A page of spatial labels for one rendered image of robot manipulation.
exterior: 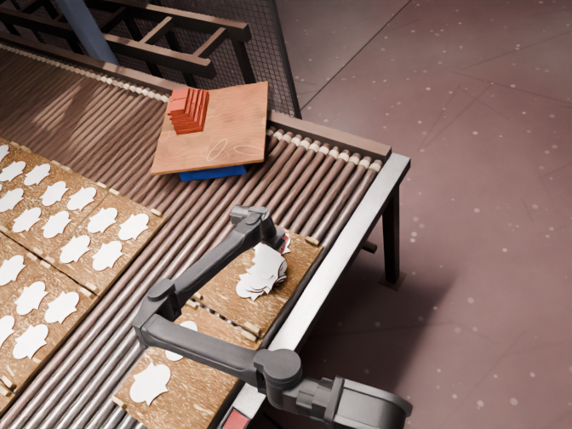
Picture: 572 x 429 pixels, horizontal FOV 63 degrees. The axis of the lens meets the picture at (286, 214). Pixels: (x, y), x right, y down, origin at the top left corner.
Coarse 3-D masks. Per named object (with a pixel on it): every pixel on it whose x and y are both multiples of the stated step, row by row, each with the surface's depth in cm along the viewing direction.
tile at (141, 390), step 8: (152, 368) 158; (160, 368) 157; (168, 368) 156; (136, 376) 157; (144, 376) 156; (152, 376) 156; (160, 376) 155; (168, 376) 155; (136, 384) 155; (144, 384) 155; (152, 384) 154; (160, 384) 154; (136, 392) 154; (144, 392) 153; (152, 392) 152; (160, 392) 152; (136, 400) 152; (144, 400) 152; (152, 400) 151
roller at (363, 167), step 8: (368, 160) 196; (360, 168) 194; (368, 168) 195; (352, 176) 192; (360, 176) 193; (352, 184) 190; (344, 192) 188; (336, 200) 187; (344, 200) 187; (336, 208) 185; (328, 216) 183; (336, 216) 185; (320, 224) 182; (328, 224) 182; (320, 232) 180; (320, 240) 179; (256, 336) 161
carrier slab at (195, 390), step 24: (192, 312) 168; (216, 336) 161; (240, 336) 159; (144, 360) 161; (168, 360) 159; (192, 360) 157; (168, 384) 154; (192, 384) 153; (216, 384) 151; (144, 408) 151; (168, 408) 150; (192, 408) 148; (216, 408) 147
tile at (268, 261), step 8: (264, 248) 163; (256, 256) 165; (264, 256) 163; (272, 256) 161; (280, 256) 160; (256, 264) 165; (264, 264) 163; (272, 264) 161; (280, 264) 160; (264, 272) 163; (272, 272) 161
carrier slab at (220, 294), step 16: (304, 240) 177; (240, 256) 178; (288, 256) 174; (304, 256) 173; (224, 272) 175; (240, 272) 174; (288, 272) 170; (304, 272) 169; (208, 288) 173; (224, 288) 171; (272, 288) 167; (288, 288) 166; (208, 304) 169; (224, 304) 168; (240, 304) 166; (256, 304) 165; (272, 304) 164; (240, 320) 163; (256, 320) 161; (272, 320) 160
